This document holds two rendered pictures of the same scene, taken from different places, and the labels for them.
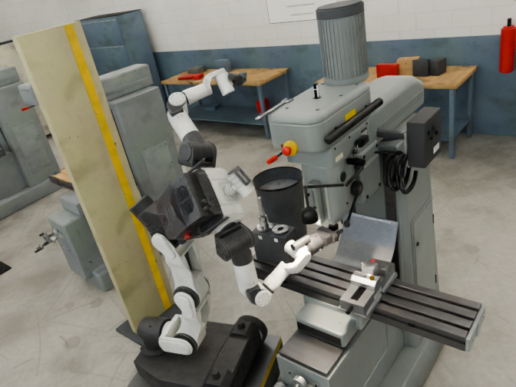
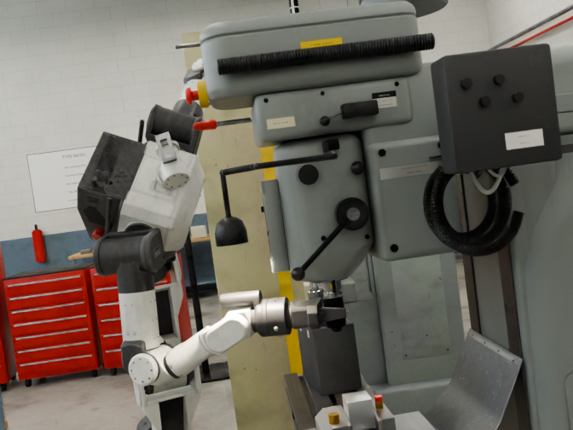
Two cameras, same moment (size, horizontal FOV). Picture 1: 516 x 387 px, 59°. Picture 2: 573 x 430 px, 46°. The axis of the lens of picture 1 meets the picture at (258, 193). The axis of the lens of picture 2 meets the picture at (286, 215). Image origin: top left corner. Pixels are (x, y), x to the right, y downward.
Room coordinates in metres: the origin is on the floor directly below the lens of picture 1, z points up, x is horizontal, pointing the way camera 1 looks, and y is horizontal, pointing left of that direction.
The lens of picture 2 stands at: (0.65, -1.29, 1.55)
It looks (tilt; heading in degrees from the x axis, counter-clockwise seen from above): 3 degrees down; 42
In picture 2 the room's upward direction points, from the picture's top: 8 degrees counter-clockwise
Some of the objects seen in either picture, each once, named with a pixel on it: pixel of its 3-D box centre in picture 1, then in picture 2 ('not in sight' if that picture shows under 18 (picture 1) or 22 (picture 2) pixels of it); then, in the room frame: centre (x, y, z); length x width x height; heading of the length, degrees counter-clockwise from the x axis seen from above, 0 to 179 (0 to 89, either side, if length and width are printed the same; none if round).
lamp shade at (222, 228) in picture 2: (309, 213); (230, 229); (1.68, -0.19, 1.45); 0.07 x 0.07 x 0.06
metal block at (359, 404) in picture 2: (369, 269); (358, 410); (1.73, -0.45, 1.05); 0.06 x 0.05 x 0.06; 48
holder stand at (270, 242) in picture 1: (275, 243); (327, 348); (2.14, -0.04, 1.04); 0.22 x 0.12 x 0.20; 53
